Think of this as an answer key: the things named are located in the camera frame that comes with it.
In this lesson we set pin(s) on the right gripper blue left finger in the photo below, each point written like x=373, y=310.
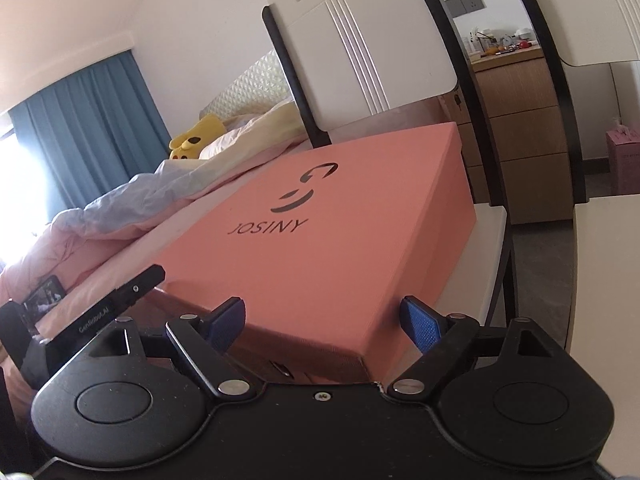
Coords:
x=201, y=345

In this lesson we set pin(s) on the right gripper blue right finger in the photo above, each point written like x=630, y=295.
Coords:
x=443, y=342

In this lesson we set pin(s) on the pink cardboard shoe box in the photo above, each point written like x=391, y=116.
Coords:
x=279, y=358

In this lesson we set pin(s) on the pink shoe box lid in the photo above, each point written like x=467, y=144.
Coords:
x=324, y=244

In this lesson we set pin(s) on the clutter on cabinet top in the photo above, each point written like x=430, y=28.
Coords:
x=483, y=43

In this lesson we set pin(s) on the phone on left gripper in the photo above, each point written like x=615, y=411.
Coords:
x=44, y=298

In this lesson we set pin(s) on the bed with pink bedding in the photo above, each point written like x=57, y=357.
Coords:
x=98, y=248

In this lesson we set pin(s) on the yellow pikachu plush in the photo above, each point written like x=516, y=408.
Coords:
x=190, y=144

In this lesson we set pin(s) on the blue curtain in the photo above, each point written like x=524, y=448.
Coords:
x=92, y=131

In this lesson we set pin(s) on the wooden drawer cabinet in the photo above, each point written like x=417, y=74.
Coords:
x=526, y=122

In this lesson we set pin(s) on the pink small gift box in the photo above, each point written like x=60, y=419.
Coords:
x=624, y=159

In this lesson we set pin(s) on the left white folding chair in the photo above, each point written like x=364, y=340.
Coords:
x=346, y=60

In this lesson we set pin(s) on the white folding chair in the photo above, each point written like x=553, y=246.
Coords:
x=594, y=46
x=346, y=60

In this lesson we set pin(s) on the right white folding chair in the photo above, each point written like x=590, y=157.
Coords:
x=594, y=46

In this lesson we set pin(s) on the grey wall socket panel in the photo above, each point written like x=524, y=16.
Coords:
x=458, y=8

